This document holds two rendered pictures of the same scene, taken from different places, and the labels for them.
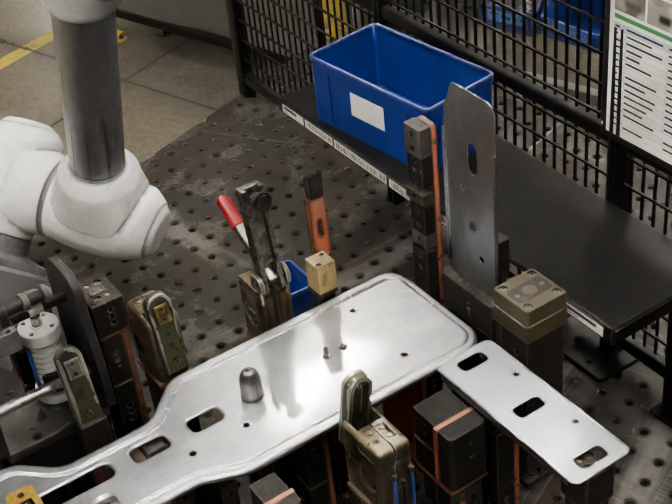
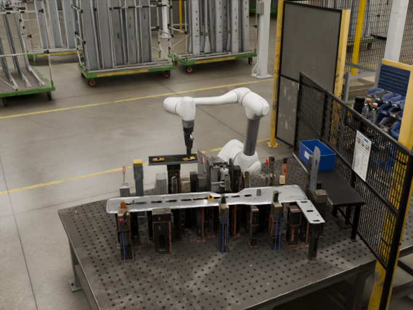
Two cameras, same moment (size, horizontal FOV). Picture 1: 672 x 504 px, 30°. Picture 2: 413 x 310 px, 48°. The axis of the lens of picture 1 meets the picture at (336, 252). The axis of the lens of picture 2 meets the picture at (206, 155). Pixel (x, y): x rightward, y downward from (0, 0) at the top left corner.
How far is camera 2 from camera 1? 1.63 m
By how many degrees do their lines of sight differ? 23
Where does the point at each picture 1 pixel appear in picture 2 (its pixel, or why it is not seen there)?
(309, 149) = (302, 170)
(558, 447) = (311, 217)
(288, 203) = (291, 179)
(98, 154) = (249, 149)
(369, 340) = (286, 193)
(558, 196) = (340, 181)
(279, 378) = (265, 194)
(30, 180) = (234, 152)
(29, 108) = not seen: hidden behind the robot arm
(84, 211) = (243, 160)
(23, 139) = (236, 144)
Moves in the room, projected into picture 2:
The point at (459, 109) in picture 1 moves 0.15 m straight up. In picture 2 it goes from (316, 151) to (318, 131)
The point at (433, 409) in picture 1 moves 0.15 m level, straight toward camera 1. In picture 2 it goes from (292, 207) to (284, 218)
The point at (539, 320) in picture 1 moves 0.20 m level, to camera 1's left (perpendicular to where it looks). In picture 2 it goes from (320, 198) to (291, 192)
